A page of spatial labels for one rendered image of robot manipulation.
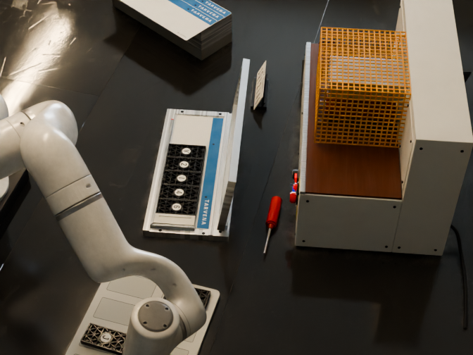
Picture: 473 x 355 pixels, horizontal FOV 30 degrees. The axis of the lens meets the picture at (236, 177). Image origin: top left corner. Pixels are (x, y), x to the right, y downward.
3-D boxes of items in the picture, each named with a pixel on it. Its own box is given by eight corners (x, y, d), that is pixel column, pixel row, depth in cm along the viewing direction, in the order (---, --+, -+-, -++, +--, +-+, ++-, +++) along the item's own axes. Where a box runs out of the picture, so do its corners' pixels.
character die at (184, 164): (166, 159, 229) (166, 156, 228) (204, 162, 229) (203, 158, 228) (163, 172, 226) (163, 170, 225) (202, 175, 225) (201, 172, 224)
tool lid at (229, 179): (243, 58, 228) (250, 59, 228) (231, 111, 242) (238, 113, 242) (228, 180, 197) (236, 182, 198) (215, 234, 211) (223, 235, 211)
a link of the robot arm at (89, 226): (120, 182, 165) (197, 325, 166) (47, 220, 156) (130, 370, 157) (139, 170, 157) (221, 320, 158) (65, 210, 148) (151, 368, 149)
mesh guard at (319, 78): (315, 80, 222) (321, 26, 211) (396, 84, 221) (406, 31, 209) (314, 142, 207) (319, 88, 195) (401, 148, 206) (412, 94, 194)
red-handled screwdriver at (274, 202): (271, 201, 222) (272, 194, 220) (282, 203, 222) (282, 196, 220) (258, 256, 210) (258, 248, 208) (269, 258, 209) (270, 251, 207)
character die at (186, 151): (169, 146, 233) (168, 143, 232) (205, 148, 232) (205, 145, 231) (166, 159, 229) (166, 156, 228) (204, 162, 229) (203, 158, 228)
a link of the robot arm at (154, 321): (153, 322, 164) (113, 348, 159) (163, 284, 154) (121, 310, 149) (181, 355, 161) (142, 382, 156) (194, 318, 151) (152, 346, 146)
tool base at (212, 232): (167, 115, 244) (167, 104, 242) (242, 119, 243) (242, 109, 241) (143, 236, 214) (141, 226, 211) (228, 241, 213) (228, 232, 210)
